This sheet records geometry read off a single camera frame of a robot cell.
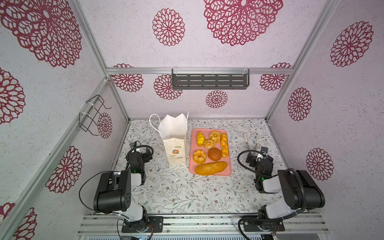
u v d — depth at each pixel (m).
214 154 0.95
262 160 0.80
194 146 1.04
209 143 1.00
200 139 1.05
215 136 1.06
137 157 0.73
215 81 0.95
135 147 0.76
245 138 1.06
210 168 0.88
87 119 0.75
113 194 0.45
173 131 0.97
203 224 0.75
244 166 0.74
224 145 1.03
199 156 0.95
